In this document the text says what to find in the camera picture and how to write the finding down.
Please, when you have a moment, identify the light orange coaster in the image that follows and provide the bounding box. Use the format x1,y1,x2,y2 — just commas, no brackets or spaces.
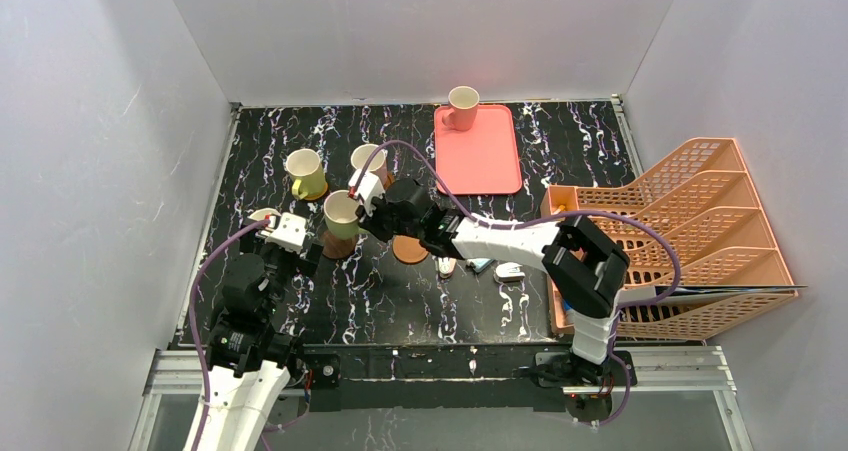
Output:
392,236,429,265

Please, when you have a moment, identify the dark brown mug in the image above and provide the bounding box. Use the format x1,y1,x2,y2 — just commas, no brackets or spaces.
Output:
248,208,281,223

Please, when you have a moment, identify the dark brown coaster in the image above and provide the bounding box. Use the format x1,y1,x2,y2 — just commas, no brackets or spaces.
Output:
322,231,358,260

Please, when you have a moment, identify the green mug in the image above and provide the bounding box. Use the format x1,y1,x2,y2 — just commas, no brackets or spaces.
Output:
323,190,360,240
285,149,327,200

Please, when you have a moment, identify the pink mug front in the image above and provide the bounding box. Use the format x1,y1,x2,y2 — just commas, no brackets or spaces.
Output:
350,143,390,186

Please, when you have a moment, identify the pink mug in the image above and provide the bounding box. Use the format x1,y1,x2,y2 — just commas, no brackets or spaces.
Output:
350,143,390,186
441,86,480,131

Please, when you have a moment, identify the small orange coaster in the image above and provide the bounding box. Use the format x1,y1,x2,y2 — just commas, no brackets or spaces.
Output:
303,183,329,202

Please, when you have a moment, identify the pink tray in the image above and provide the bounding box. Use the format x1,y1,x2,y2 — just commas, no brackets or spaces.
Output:
434,104,522,196

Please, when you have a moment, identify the green mug front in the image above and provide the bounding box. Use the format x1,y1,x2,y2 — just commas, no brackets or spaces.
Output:
285,149,327,200

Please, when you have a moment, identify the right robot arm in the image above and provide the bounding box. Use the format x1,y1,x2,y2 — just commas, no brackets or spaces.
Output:
349,171,630,386

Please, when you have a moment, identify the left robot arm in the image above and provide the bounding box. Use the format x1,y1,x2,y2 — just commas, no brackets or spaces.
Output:
185,218,323,450

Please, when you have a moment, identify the small white stapler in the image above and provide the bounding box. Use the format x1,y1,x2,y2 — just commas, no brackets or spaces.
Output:
436,257,457,279

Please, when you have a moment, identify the blue white stapler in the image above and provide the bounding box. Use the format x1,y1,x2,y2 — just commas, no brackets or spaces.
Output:
466,258,493,274

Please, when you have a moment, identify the white stapler right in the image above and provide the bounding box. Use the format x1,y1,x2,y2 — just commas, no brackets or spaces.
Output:
494,262,526,284

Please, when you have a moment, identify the orange file organizer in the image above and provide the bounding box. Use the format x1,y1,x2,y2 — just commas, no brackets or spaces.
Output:
540,138,799,341

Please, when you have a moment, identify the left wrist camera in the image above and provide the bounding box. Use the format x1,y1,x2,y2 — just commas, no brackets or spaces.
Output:
260,213,307,253

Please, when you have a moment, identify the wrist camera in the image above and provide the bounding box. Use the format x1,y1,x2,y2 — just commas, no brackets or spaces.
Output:
348,170,385,216
260,213,307,253

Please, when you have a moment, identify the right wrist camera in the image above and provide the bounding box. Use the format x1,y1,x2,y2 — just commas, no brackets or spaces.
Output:
348,170,385,216

